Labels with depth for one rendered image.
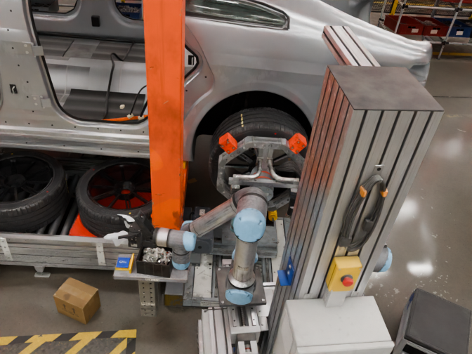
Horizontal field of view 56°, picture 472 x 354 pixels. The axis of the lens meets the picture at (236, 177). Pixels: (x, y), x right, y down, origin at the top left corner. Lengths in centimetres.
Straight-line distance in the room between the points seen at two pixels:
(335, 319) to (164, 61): 127
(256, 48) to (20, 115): 152
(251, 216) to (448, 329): 174
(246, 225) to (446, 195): 317
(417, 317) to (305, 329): 145
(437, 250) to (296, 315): 246
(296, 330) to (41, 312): 200
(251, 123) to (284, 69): 36
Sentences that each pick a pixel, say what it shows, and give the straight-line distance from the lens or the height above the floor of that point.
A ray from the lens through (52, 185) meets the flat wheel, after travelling 327.
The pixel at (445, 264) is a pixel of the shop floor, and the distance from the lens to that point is 388.
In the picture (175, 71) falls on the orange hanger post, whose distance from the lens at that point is 205.
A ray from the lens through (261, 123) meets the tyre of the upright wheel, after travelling 262.
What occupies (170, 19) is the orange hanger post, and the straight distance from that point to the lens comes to 196.
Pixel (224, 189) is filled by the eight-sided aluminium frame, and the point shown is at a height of 75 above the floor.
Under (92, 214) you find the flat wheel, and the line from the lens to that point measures 302.
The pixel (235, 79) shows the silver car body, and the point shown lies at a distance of 264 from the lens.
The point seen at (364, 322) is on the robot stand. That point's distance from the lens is 170.
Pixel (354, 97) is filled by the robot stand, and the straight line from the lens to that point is 121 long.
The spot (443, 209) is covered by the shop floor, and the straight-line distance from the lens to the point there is 438.
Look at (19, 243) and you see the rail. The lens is 317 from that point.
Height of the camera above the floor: 257
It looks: 39 degrees down
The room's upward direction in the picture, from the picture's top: 6 degrees clockwise
